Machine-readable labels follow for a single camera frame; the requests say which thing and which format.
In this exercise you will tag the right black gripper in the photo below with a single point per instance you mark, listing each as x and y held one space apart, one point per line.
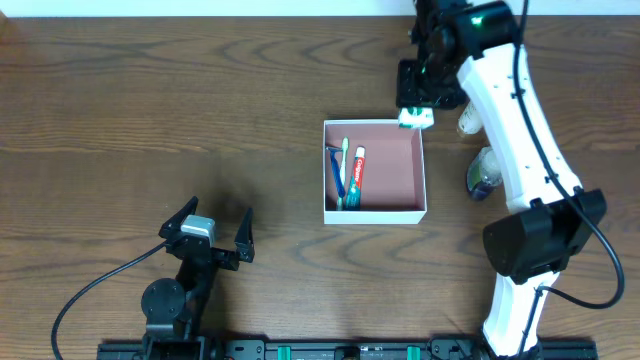
417 87

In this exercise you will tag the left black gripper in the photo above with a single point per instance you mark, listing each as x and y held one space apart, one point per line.
211 253

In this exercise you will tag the green soap bar packet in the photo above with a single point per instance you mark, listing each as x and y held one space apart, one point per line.
416 117

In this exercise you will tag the white floral lotion tube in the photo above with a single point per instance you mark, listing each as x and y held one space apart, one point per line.
469 122

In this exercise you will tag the green white toothbrush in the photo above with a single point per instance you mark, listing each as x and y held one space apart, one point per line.
342 174

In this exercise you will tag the white cardboard box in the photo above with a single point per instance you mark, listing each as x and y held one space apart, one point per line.
393 184

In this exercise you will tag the clear pump soap bottle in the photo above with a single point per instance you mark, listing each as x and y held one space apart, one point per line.
483 174

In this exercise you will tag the blue disposable razor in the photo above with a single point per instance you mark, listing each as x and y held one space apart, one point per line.
337 169

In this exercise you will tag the Colgate toothpaste tube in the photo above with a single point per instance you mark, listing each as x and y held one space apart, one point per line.
353 196

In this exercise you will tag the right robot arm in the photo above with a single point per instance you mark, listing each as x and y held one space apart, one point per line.
474 54

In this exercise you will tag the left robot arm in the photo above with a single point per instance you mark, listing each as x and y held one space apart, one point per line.
174 306

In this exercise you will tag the black mounting rail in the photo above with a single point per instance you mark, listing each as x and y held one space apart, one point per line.
325 350

